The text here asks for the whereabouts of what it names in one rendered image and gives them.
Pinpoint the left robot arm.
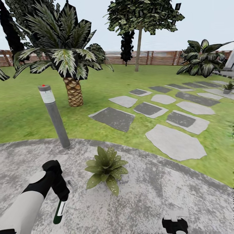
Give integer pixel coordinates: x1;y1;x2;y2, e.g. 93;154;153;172
0;160;78;234

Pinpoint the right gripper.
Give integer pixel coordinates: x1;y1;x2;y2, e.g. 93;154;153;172
162;218;188;234

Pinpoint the insectifuge atomizer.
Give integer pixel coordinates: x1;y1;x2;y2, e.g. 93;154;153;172
53;199;67;224

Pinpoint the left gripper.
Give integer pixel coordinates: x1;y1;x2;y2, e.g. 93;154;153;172
51;178;70;201

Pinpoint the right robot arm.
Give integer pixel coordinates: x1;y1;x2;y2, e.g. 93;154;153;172
162;210;188;234

